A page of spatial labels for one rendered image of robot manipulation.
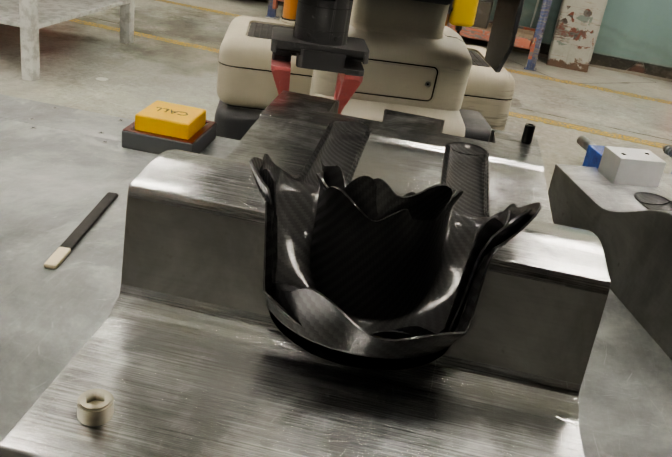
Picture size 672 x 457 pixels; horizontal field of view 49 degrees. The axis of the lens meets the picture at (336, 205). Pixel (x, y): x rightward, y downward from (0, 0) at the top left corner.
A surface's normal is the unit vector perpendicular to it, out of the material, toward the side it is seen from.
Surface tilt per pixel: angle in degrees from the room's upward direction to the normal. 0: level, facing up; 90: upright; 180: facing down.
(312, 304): 98
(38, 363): 0
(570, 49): 90
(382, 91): 98
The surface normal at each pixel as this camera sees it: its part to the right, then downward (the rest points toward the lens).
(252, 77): 0.04, 0.42
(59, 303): 0.14, -0.90
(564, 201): -0.98, -0.07
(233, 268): -0.16, 0.29
